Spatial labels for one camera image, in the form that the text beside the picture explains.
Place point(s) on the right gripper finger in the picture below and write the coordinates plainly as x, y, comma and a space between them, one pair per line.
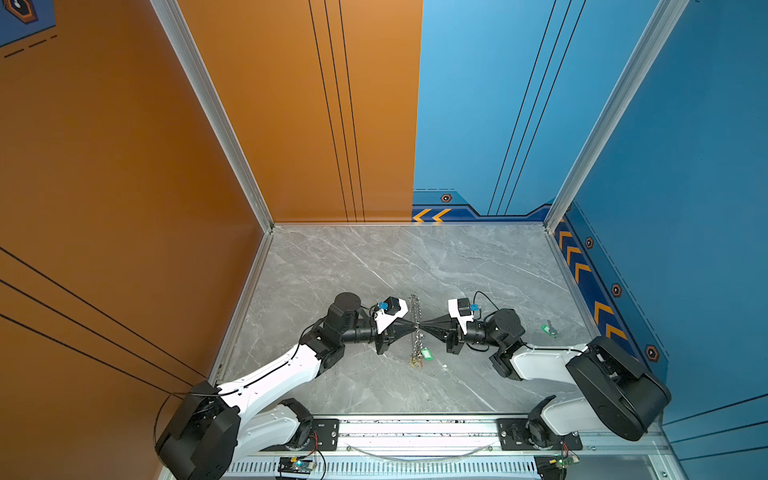
442, 324
439, 333

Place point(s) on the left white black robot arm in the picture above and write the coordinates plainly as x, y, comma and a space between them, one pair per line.
215, 426

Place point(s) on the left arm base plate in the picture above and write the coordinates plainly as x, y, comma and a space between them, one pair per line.
322, 434

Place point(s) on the bunch of coloured keys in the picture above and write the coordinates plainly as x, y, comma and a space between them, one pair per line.
419, 356

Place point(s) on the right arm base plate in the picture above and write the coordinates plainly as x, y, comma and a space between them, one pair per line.
519, 434

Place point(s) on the left green circuit board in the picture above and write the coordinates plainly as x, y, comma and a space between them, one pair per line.
295, 467

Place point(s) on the green key tag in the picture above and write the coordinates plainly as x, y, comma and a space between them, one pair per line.
550, 329

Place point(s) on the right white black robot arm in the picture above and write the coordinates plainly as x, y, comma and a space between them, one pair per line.
614, 390

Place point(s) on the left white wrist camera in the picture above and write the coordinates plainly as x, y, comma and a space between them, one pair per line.
387, 312

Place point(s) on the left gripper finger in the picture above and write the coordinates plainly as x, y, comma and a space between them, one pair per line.
401, 326
392, 338

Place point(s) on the green circuit board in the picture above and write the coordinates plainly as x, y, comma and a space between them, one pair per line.
555, 467
295, 467

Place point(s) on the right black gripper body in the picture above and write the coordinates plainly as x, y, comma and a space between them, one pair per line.
459, 340

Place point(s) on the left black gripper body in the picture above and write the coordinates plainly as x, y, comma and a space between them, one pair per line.
381, 341

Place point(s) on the aluminium front rail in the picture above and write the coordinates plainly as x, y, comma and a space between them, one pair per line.
443, 435

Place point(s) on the right green circuit board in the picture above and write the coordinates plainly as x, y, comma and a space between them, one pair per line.
555, 467

